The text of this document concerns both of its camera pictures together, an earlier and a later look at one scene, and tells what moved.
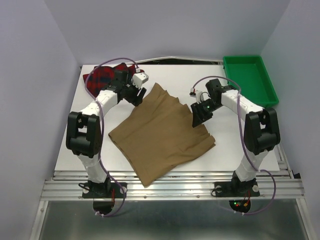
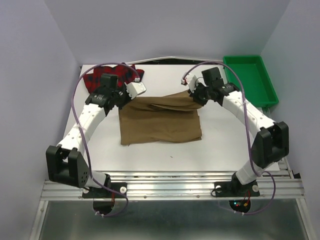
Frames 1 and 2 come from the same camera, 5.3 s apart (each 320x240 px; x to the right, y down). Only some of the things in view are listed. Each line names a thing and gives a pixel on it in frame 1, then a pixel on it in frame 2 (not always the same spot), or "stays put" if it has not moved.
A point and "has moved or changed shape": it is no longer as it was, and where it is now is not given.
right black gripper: (198, 116) -> (201, 102)
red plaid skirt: (100, 77) stays put
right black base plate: (236, 189) stays put
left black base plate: (104, 190) stays put
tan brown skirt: (158, 134) has moved or changed shape
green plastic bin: (250, 73) stays put
